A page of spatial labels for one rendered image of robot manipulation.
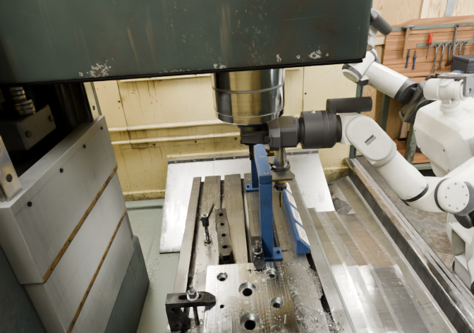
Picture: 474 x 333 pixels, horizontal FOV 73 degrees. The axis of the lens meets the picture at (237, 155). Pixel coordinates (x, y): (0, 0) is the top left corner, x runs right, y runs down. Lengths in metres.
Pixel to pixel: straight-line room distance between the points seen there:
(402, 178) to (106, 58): 0.66
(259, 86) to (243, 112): 0.06
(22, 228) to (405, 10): 3.47
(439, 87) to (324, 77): 0.78
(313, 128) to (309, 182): 1.12
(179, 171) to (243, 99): 1.29
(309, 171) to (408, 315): 0.89
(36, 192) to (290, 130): 0.52
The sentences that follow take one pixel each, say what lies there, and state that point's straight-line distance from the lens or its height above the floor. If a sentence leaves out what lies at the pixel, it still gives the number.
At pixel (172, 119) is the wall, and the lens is 1.83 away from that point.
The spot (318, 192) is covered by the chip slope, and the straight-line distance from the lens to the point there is 1.79.
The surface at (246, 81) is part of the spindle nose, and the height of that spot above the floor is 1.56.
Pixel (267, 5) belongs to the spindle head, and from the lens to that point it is 0.57.
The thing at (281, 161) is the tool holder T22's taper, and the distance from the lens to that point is 1.00.
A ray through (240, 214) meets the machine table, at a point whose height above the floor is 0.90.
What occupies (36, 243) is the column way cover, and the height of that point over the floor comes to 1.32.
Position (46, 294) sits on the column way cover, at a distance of 0.79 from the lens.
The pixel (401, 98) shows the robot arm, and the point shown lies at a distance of 1.42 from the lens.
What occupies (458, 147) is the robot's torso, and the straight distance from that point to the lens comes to 1.14.
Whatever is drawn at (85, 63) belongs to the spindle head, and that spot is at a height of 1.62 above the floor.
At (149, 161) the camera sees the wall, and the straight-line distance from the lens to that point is 1.96.
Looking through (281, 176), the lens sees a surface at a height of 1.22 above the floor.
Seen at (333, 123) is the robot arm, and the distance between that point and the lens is 0.73.
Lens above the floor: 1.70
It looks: 26 degrees down
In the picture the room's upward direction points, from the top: 4 degrees counter-clockwise
